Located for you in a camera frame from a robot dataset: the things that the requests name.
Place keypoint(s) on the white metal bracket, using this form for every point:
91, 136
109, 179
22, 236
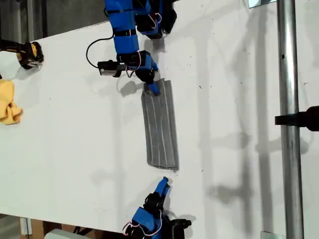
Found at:
25, 226

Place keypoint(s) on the grey white-striped towel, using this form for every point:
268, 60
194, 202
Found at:
160, 129

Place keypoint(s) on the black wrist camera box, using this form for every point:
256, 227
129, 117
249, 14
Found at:
179, 229
106, 68

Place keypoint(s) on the black camera stalk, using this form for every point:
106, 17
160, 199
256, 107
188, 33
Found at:
120, 68

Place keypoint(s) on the brown cardboard box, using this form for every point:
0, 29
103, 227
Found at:
37, 230

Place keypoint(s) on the black clamp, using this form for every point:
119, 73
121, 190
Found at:
299, 119

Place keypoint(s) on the steel post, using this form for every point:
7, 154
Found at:
289, 74

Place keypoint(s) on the white plastic box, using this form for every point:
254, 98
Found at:
59, 234

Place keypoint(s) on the yellow cloth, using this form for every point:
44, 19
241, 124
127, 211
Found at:
6, 104

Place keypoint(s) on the yellow black power tool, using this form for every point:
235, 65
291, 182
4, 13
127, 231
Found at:
30, 54

